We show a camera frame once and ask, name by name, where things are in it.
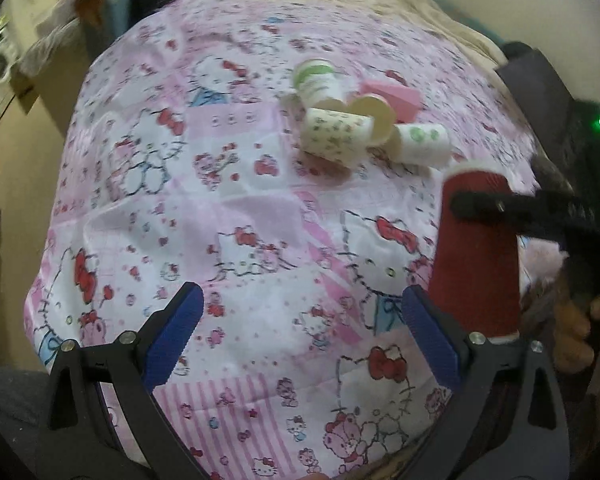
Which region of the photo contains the red ribbed paper cup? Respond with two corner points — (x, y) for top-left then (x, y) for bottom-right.
(428, 160), (520, 344)

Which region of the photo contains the white cup green tree print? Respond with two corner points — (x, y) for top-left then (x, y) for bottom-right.
(385, 124), (452, 168)

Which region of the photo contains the pink square plastic cup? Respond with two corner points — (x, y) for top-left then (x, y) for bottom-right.
(360, 79), (422, 124)

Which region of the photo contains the white cup pink pattern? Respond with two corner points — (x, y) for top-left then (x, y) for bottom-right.
(347, 93), (396, 148)

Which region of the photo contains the white cup small green pattern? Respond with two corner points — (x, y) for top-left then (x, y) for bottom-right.
(300, 108), (374, 168)

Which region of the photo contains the white cup green band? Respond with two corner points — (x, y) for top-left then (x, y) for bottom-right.
(292, 58), (346, 112)

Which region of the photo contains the person's right hand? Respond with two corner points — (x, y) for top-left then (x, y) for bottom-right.
(553, 284), (600, 374)

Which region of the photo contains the pink fluffy sleeve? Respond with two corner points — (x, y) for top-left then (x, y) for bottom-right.
(518, 237), (566, 310)

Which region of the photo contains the black box on bed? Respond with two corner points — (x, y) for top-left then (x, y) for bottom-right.
(496, 41), (576, 166)

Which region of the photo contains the pink Hello Kitty bedsheet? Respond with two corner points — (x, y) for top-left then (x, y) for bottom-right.
(24, 0), (534, 479)

